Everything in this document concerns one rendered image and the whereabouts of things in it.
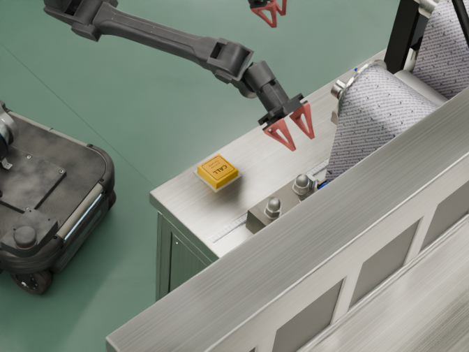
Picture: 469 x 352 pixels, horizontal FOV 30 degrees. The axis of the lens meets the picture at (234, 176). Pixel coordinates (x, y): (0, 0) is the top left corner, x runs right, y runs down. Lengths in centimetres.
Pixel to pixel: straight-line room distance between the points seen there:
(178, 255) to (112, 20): 57
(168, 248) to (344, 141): 54
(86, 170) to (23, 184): 22
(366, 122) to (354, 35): 227
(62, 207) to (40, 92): 85
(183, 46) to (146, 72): 173
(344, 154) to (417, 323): 68
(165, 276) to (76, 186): 80
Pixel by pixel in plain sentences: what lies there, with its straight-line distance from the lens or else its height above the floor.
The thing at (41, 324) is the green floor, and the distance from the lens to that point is 289.
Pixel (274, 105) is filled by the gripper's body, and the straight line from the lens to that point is 190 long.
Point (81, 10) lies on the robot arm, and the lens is 208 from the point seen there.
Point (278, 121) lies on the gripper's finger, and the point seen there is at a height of 114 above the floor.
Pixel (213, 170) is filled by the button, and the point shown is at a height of 92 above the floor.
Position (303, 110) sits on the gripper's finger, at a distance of 192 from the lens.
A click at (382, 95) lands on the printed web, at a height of 130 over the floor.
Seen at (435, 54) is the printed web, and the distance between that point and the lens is 188.
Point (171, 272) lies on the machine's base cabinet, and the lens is 216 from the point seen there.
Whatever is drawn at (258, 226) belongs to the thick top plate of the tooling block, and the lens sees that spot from 183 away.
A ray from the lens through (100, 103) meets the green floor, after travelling 353.
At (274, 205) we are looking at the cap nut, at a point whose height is 107.
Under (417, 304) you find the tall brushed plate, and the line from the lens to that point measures 125.
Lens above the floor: 243
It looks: 48 degrees down
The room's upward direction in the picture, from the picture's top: 7 degrees clockwise
